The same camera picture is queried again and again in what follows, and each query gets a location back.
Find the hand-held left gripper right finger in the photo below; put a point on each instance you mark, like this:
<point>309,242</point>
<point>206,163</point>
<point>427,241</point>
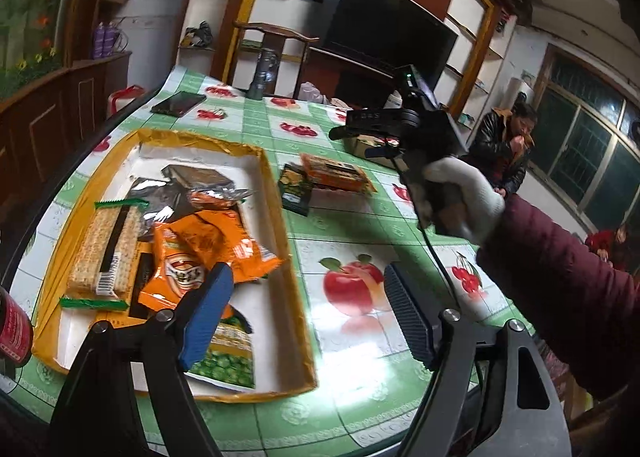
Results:
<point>407,312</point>

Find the purple bottle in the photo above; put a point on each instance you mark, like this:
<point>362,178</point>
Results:
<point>111,39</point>
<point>98,41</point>

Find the white tray box yellow tape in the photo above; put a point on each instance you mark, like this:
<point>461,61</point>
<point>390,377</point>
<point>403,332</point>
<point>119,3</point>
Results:
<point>280,327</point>

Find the black television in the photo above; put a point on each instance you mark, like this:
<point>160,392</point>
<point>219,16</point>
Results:
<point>385,37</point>

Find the person's right hand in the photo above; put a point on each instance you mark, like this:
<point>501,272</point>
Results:
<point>470,192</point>

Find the brown cardboard box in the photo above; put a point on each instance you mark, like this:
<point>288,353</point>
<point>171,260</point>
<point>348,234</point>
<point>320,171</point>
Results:
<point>365,146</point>

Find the orange silver packet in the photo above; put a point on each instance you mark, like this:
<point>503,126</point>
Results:
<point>215,198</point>

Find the dark green snack packet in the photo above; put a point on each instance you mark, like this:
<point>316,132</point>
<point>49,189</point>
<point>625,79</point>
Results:
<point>295,192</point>

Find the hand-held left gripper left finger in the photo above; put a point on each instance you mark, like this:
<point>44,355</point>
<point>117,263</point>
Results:
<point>207,317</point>

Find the wooden chair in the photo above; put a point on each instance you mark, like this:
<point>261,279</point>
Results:
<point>272,32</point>

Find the green fruit print tablecloth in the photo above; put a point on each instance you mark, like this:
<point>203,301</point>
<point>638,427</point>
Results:
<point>350,247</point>

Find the green framed window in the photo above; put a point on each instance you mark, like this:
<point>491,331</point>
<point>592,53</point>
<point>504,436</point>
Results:
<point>585,152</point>

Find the silver foil snack packet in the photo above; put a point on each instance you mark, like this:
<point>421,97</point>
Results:
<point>155,202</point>

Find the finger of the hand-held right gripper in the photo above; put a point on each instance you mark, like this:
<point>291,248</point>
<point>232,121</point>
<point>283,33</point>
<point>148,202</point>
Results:
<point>360,123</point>
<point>382,151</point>

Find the green pea snack packet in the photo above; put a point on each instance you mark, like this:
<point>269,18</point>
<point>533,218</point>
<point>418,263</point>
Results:
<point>230,362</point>

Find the red white bag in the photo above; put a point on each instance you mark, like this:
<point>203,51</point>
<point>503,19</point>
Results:
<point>122,97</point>

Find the person's right forearm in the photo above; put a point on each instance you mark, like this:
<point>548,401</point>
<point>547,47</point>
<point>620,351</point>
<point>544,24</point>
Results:
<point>550,287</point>

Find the black silver snack packet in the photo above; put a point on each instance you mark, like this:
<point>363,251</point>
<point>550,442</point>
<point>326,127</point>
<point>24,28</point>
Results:
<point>200,177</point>

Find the red can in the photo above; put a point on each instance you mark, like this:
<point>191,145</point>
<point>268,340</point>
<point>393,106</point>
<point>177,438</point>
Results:
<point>12,327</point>

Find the grey thermos bottle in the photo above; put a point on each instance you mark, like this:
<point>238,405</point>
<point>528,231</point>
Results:
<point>261,74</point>

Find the orange snack packet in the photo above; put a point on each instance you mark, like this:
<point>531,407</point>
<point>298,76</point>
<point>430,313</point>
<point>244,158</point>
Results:
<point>235,247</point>
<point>170,277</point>

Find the black phone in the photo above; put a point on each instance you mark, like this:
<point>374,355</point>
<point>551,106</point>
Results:
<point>177,103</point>

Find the low wooden cabinet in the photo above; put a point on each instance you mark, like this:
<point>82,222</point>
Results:
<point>50,112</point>

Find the orange cracker packet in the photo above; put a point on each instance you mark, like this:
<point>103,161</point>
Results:
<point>335,172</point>

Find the floral wall poster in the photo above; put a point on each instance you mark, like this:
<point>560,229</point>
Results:
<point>35,12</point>

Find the clear plastic bag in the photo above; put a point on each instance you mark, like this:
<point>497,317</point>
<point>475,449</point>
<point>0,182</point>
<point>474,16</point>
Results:
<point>312,91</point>

